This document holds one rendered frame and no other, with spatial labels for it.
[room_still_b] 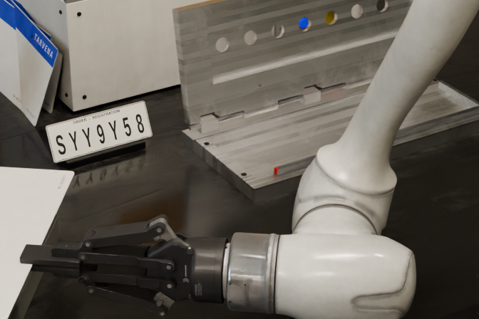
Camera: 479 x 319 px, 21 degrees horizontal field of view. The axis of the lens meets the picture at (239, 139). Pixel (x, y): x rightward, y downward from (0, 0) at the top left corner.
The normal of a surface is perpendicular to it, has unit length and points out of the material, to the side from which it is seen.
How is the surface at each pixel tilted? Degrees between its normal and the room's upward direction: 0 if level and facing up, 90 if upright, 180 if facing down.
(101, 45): 90
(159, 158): 0
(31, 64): 69
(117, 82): 90
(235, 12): 80
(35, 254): 0
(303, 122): 0
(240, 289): 90
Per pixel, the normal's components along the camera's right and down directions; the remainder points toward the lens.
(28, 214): 0.00, -0.88
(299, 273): -0.40, -0.15
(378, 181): 0.52, -0.17
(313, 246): -0.11, -0.72
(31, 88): -0.83, -0.11
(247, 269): -0.09, -0.19
